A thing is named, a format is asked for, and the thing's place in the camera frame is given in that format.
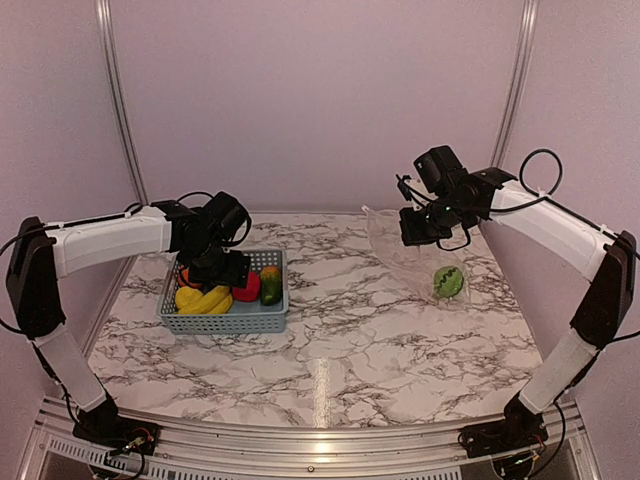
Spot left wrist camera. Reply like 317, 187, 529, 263
201, 191, 252, 248

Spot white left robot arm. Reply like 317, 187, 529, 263
2, 192, 252, 445

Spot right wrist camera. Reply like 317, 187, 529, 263
396, 145, 469, 206

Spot left aluminium frame post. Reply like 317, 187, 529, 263
95, 0, 149, 204

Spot clear zip top bag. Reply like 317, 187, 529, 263
361, 205, 470, 306

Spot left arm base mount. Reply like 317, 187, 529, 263
73, 417, 160, 456

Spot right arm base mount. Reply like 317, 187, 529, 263
458, 420, 549, 458

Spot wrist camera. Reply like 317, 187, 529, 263
396, 145, 469, 206
201, 191, 252, 248

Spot aluminium frame post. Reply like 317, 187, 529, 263
490, 0, 540, 168
95, 0, 149, 204

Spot yellow toy bananas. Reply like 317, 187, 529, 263
177, 286, 233, 315

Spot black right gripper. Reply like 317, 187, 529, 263
399, 192, 473, 246

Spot yellow toy lemon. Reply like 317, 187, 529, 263
175, 286, 203, 310

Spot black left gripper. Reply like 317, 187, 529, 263
183, 238, 250, 288

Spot aluminium front rail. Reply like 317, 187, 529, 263
19, 394, 604, 480

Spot grey plastic basket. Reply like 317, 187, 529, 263
157, 248, 289, 335

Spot right aluminium frame post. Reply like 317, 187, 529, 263
490, 0, 540, 168

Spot red toy strawberry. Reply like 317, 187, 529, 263
232, 271, 261, 303

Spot green orange toy mango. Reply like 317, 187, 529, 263
260, 265, 283, 306

